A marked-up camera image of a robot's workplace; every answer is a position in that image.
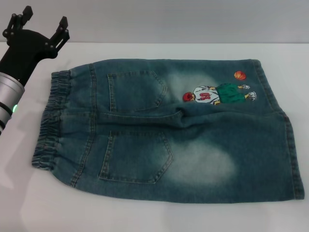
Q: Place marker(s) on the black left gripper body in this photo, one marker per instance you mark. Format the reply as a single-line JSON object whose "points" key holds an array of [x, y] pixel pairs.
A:
{"points": [[26, 46]]}

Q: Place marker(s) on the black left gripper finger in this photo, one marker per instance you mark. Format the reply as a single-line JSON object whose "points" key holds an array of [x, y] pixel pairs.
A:
{"points": [[61, 31], [24, 17]]}

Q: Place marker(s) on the blue denim shorts with print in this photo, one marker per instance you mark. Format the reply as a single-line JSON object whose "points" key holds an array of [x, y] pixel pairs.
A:
{"points": [[193, 145]]}

